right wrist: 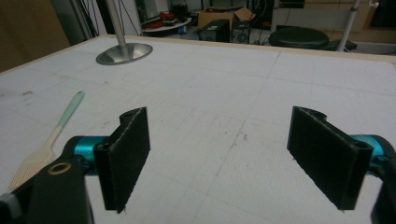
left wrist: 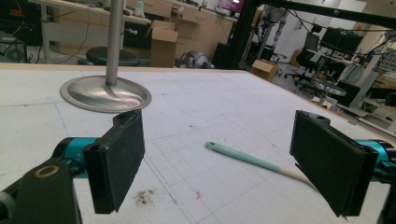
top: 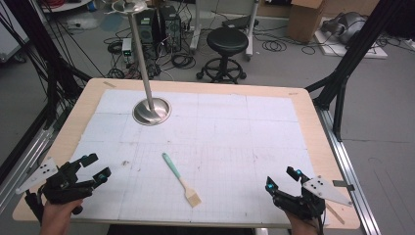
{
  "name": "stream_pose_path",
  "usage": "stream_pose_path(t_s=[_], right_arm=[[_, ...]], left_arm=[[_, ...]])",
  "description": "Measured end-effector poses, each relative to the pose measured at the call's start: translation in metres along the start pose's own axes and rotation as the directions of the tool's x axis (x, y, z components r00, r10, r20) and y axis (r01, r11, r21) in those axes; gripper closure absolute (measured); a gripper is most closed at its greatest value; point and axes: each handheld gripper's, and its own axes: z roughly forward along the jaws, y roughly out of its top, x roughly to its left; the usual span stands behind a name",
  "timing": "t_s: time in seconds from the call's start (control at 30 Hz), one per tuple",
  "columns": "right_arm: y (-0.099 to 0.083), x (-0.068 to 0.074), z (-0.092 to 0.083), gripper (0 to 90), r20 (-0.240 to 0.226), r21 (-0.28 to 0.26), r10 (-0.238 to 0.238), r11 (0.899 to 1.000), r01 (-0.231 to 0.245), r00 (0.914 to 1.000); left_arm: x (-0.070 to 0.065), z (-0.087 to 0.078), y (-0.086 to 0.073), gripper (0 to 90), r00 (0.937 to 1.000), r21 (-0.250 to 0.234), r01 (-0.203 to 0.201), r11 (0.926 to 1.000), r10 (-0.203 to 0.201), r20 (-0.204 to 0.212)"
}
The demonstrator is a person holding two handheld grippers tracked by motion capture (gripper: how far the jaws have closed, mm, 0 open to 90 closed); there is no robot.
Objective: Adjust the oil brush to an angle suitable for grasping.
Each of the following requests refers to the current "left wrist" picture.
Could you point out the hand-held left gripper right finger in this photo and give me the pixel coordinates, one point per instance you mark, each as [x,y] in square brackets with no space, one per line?
[330,161]

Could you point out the black metal frame post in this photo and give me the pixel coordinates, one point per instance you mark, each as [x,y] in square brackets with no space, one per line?
[239,32]

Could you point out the wooden desk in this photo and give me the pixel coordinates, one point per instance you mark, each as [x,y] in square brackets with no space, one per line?
[62,18]

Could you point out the metal stand with round base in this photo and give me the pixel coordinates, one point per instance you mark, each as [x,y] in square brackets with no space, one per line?
[107,84]

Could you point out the round metal stool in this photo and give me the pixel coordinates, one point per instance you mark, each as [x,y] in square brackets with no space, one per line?
[328,90]

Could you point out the black round stool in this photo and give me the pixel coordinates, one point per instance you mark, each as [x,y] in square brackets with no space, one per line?
[112,57]

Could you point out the grey humanoid robot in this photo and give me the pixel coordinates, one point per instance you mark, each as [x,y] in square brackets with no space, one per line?
[269,28]

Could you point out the black office chair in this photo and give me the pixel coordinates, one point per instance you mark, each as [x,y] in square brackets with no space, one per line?
[306,60]

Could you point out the tall open cardboard box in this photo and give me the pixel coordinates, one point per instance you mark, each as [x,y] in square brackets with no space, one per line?
[163,43]

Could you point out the wooden cabinet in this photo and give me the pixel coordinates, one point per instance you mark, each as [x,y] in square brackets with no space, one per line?
[202,29]

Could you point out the grey robot part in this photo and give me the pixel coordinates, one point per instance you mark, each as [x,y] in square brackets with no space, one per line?
[194,59]

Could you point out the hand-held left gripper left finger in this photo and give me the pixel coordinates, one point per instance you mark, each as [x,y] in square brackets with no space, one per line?
[115,161]

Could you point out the black monitor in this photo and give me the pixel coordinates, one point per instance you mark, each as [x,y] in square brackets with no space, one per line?
[341,40]

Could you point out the small cardboard box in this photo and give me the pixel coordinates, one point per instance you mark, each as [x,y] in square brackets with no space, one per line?
[265,69]

